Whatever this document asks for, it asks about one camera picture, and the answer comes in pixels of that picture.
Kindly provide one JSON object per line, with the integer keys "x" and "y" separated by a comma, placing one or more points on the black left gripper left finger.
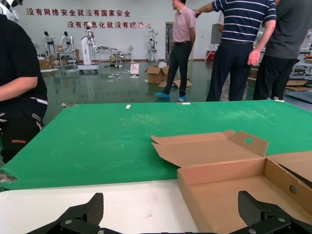
{"x": 80, "y": 214}

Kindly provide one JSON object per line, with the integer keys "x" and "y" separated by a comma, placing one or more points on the white standing fan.
{"x": 131, "y": 48}

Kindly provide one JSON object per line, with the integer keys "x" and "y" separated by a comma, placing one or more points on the white package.
{"x": 134, "y": 69}

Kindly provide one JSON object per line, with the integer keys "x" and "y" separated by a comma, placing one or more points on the man in grey shirt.
{"x": 290, "y": 29}

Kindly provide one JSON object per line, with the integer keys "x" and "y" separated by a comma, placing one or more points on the flattened cardboard sheet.
{"x": 182, "y": 83}
{"x": 297, "y": 84}

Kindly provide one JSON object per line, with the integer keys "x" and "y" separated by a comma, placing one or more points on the open cardboard box, holed flap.
{"x": 219, "y": 156}

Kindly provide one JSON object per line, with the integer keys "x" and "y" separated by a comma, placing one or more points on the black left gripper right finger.
{"x": 263, "y": 214}

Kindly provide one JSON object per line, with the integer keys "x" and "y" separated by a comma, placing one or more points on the grey doorway cabinet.
{"x": 169, "y": 41}

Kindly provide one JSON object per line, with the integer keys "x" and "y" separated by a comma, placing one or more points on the metal table clamp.
{"x": 183, "y": 103}
{"x": 65, "y": 104}
{"x": 6, "y": 178}
{"x": 278, "y": 99}

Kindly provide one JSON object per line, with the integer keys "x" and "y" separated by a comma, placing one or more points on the green table mat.
{"x": 97, "y": 136}

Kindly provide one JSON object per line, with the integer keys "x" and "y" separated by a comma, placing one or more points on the white humanoid robot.
{"x": 66, "y": 39}
{"x": 48, "y": 40}
{"x": 152, "y": 46}

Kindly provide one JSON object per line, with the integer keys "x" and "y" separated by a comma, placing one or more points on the person in black clothes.
{"x": 17, "y": 73}

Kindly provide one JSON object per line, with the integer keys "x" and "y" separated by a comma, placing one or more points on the white robot body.
{"x": 8, "y": 11}

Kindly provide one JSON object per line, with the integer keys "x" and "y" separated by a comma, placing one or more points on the stacked cardboard cartons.
{"x": 46, "y": 63}

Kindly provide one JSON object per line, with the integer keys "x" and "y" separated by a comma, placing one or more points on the open cardboard carton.
{"x": 156, "y": 75}

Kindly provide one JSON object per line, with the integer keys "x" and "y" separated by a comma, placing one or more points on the man in pink shirt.
{"x": 182, "y": 24}

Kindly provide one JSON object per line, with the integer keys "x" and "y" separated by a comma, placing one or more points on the man in striped shirt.
{"x": 241, "y": 24}

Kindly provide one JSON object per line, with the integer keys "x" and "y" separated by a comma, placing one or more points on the white robot stand machine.
{"x": 87, "y": 53}

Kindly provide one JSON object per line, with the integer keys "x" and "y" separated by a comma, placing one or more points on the grey metal panel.
{"x": 215, "y": 34}

